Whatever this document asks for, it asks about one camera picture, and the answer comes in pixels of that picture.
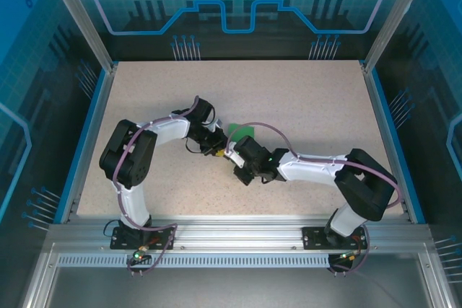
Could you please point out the green paper sheet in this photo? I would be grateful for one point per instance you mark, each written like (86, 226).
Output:
(242, 131)

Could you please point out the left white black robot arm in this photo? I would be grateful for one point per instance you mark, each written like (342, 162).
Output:
(126, 163)

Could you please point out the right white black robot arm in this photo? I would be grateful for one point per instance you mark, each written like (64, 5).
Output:
(364, 189)

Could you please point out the connector with green light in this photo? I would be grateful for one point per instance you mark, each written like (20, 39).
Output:
(348, 257)
(140, 253)

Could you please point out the aluminium mounting rail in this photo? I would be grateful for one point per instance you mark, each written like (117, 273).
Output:
(238, 230)

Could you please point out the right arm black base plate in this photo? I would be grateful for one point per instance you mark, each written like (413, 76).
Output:
(314, 239)

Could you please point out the aluminium side rail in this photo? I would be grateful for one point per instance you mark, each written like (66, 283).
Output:
(395, 149)
(88, 142)

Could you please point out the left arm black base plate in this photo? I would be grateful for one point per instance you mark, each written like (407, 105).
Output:
(124, 241)

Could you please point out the aluminium frame post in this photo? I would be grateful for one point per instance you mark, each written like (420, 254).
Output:
(393, 16)
(83, 23)

